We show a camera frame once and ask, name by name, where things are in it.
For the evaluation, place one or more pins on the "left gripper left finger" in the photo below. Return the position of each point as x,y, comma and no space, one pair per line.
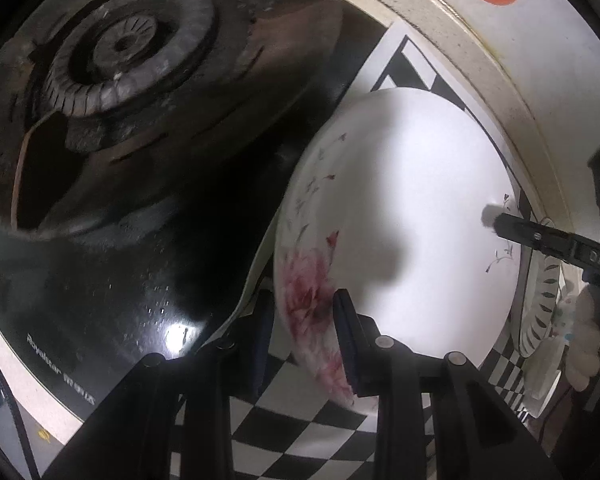
255,341

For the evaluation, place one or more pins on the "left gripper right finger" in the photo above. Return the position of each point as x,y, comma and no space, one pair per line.
356,335

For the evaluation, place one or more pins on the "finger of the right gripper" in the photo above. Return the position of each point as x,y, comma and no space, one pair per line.
549,241

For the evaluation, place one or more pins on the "plate with blue leaf rim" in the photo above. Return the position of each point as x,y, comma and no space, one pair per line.
540,301

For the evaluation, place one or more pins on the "white plate pink flower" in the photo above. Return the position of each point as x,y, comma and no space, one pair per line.
389,202

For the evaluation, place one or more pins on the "right gloved hand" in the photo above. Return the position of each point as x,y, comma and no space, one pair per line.
583,355

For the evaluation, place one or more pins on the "black white checkered mat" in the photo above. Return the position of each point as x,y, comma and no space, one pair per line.
434,416

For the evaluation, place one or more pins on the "black gas stove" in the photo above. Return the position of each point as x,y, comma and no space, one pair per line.
144,148

